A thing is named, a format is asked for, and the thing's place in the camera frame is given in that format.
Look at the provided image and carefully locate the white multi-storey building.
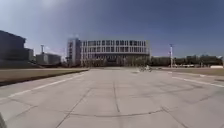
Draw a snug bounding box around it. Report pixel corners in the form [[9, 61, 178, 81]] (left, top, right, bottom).
[[66, 37, 152, 68]]

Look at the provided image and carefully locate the grey stone slab plaza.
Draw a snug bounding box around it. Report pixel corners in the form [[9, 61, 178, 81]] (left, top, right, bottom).
[[0, 68, 224, 128]]

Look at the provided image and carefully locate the white pole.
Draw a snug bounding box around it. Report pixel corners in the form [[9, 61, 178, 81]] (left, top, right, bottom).
[[169, 43, 174, 69]]

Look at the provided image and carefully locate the low grey building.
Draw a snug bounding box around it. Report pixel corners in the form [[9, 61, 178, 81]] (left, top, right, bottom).
[[35, 52, 63, 66]]

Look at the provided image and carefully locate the row of trees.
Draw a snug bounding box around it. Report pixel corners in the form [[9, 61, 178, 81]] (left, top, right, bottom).
[[149, 54, 224, 67]]

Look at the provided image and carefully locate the dry grass field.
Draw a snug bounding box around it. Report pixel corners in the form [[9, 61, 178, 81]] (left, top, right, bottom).
[[0, 68, 90, 84]]

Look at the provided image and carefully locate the dark glass building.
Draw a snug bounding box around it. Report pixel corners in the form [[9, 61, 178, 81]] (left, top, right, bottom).
[[0, 29, 35, 69]]

